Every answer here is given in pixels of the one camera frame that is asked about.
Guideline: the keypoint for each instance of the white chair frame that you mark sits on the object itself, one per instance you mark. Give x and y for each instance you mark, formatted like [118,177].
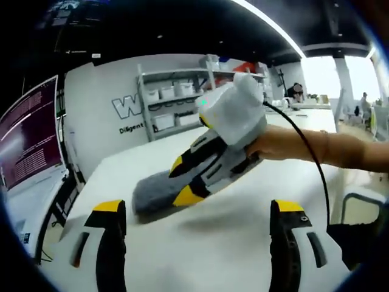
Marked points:
[361,197]

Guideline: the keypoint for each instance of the person's black clothing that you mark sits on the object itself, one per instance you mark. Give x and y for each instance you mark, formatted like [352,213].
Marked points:
[355,243]

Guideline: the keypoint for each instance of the person's right hand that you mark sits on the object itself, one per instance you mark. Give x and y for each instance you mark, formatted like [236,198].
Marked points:
[279,144]

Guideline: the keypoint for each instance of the grey metal shelving unit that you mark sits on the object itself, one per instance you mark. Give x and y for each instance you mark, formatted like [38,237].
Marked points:
[176,73]

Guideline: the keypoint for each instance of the grey towel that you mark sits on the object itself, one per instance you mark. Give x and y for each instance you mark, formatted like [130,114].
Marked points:
[152,194]

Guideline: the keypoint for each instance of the rows of white storage bins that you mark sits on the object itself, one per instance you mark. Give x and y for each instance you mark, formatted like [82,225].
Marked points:
[183,89]

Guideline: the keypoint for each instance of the computer monitor with purple screen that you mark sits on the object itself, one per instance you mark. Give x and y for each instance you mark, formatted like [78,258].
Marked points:
[27,137]

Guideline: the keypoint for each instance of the ceiling light strip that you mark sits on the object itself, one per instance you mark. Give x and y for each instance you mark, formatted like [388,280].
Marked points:
[288,37]

